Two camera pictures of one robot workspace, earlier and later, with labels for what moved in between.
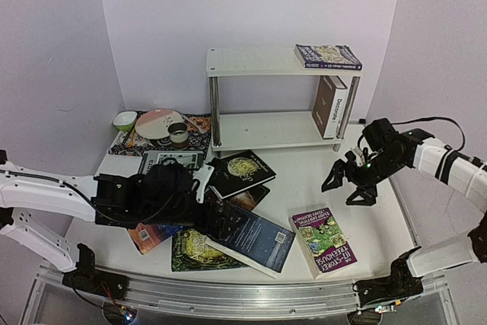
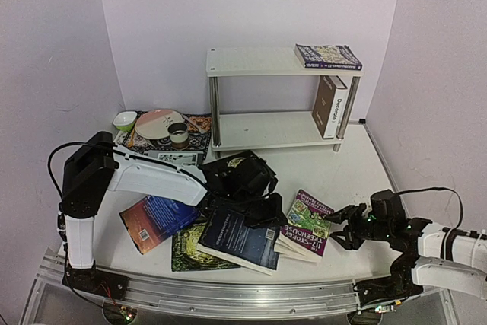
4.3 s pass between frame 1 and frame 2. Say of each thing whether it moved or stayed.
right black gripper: moved
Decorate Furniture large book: stayed
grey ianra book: stayed
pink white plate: stayed
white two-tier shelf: stayed
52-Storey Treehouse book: stayed
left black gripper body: moved
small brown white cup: stayed
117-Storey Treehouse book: moved
